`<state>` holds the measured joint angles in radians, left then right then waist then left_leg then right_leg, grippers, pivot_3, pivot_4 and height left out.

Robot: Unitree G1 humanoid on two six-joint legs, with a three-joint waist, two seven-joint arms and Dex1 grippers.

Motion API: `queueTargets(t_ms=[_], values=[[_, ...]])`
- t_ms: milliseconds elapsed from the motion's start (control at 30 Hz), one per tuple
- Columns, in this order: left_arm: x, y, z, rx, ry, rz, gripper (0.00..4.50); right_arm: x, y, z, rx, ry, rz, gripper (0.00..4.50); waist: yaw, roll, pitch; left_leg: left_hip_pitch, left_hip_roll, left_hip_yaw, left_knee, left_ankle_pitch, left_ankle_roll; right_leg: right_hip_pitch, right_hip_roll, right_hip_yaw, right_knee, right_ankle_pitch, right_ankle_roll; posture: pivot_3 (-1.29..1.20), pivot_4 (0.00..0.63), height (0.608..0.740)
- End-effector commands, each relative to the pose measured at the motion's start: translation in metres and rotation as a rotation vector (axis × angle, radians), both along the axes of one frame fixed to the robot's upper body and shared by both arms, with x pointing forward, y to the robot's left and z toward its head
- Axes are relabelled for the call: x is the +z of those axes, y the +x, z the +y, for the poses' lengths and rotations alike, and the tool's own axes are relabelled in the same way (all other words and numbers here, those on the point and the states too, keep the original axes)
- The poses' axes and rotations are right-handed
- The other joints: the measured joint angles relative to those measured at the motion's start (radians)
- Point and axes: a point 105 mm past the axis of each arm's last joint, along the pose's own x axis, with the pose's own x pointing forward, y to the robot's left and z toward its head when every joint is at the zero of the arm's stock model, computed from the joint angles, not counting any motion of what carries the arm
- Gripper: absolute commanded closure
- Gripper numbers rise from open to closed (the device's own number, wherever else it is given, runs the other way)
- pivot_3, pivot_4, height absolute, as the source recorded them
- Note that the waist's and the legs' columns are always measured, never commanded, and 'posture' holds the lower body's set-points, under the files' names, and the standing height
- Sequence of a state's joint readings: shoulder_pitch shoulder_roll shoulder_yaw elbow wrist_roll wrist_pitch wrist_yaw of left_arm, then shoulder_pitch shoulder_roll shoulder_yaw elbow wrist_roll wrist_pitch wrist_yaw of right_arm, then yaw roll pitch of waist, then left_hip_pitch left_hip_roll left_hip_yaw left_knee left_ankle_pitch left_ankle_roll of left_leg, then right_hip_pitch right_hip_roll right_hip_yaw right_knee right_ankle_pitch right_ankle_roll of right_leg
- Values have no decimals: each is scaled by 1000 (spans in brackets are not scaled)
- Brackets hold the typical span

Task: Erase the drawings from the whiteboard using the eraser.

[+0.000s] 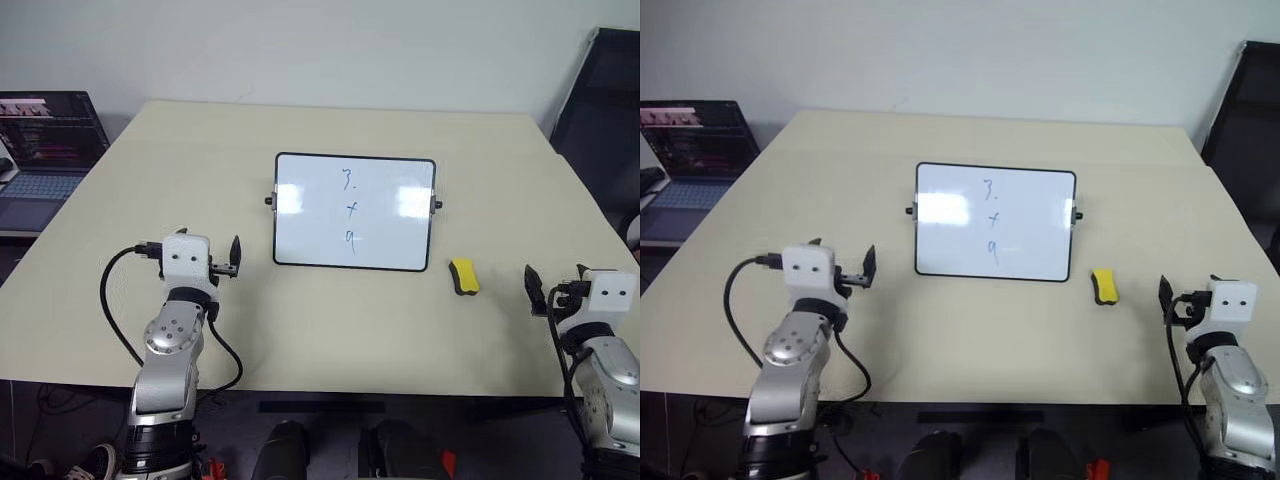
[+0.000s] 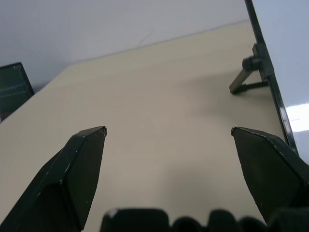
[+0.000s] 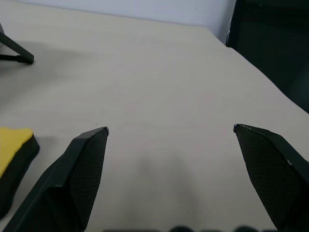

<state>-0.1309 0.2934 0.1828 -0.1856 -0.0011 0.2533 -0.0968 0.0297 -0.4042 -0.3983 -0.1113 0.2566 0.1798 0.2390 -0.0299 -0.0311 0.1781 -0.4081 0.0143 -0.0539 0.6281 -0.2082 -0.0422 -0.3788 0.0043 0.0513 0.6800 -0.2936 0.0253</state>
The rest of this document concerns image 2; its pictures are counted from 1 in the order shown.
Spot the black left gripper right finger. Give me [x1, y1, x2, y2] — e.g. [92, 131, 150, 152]
[231, 126, 309, 227]

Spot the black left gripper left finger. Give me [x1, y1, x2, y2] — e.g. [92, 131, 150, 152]
[0, 126, 108, 232]

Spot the dark green crate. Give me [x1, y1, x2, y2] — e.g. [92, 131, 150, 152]
[0, 62, 34, 123]

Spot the whiteboard folding stand leg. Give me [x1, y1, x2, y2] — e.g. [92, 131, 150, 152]
[228, 43, 270, 95]

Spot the black-framed whiteboard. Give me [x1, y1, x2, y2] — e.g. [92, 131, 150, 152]
[244, 0, 309, 158]

